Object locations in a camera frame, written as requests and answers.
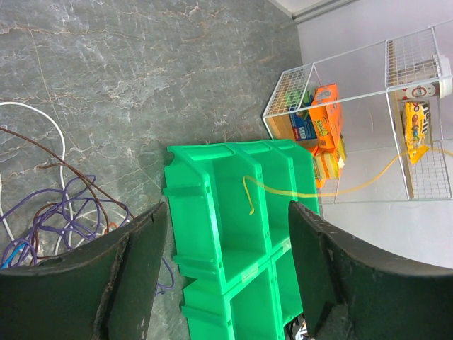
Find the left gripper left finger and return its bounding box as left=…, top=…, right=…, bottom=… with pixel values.
left=1, top=203, right=168, bottom=339

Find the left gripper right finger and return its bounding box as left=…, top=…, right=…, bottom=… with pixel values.
left=288, top=200, right=452, bottom=339

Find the yellow cable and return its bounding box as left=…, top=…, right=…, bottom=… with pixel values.
left=242, top=147, right=453, bottom=217

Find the orange yellow sponge pack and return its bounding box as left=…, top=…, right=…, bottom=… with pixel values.
left=312, top=136, right=347, bottom=188

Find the green six-compartment bin tray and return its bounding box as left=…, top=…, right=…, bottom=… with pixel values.
left=164, top=140, right=319, bottom=339

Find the blue product box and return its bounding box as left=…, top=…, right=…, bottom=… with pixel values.
left=285, top=89, right=316, bottom=141

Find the orange snack box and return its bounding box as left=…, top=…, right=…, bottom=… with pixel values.
left=309, top=84, right=343, bottom=150

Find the yellow candy bag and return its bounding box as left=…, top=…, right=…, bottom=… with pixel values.
left=403, top=101, right=432, bottom=165

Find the white paper cup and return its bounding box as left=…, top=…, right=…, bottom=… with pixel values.
left=398, top=54, right=452, bottom=101

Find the white wire shelf rack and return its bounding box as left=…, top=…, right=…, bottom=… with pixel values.
left=262, top=27, right=452, bottom=204

